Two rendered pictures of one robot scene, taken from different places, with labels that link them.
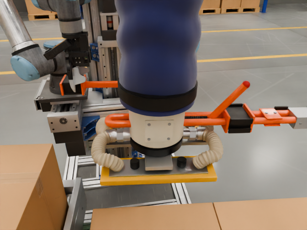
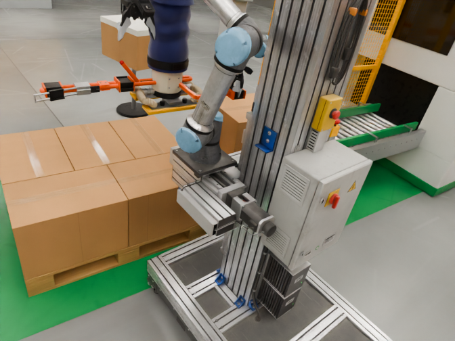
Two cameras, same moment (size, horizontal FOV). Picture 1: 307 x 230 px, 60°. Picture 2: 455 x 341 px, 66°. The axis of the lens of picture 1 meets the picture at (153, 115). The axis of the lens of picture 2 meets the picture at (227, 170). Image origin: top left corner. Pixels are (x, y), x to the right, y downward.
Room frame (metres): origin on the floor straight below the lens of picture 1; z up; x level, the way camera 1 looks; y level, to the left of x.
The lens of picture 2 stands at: (2.52, -0.77, 1.91)
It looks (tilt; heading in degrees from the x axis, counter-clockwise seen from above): 33 degrees down; 145
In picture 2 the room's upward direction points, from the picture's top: 10 degrees clockwise
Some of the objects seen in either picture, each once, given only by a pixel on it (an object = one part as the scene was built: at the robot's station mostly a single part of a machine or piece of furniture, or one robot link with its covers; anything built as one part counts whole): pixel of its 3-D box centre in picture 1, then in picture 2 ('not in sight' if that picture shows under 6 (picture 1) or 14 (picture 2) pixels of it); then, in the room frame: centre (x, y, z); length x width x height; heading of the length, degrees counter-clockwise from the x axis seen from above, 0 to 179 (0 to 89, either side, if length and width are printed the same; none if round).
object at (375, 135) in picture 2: not in sight; (370, 139); (0.83, 1.91, 0.60); 1.60 x 0.11 x 0.09; 94
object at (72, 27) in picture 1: (71, 25); not in sight; (0.93, 0.28, 1.41); 0.08 x 0.08 x 0.05
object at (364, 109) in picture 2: not in sight; (327, 114); (0.29, 1.87, 0.60); 1.60 x 0.11 x 0.09; 94
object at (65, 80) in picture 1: (74, 84); (235, 92); (0.93, 0.31, 1.18); 0.09 x 0.08 x 0.05; 4
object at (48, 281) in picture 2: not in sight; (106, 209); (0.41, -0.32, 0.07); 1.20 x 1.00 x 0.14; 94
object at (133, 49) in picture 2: not in sight; (134, 41); (-1.34, 0.43, 0.82); 0.60 x 0.40 x 0.40; 21
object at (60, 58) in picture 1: (58, 55); not in sight; (1.20, 0.45, 1.20); 0.13 x 0.12 x 0.14; 145
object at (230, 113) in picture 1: (235, 117); (124, 83); (0.71, -0.26, 1.18); 0.10 x 0.08 x 0.06; 4
